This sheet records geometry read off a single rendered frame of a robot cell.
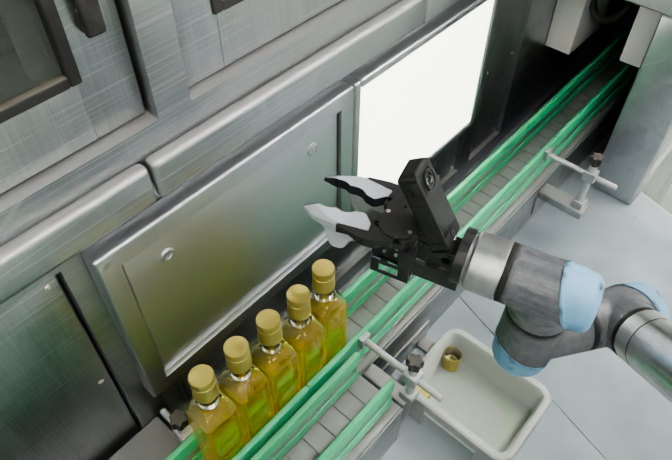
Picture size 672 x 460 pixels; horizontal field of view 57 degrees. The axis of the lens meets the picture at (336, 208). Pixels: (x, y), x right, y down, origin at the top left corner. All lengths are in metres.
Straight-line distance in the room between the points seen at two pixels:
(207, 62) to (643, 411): 1.04
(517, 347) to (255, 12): 0.53
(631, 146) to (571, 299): 0.93
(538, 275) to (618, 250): 0.89
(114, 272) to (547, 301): 0.51
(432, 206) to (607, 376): 0.77
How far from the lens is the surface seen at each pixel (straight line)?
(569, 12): 1.70
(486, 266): 0.74
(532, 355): 0.83
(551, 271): 0.75
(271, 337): 0.89
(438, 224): 0.73
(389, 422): 1.12
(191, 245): 0.89
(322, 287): 0.94
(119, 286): 0.83
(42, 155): 0.73
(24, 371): 0.90
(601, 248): 1.61
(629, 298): 0.89
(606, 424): 1.36
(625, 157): 1.66
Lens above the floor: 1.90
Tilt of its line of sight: 47 degrees down
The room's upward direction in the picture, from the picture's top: straight up
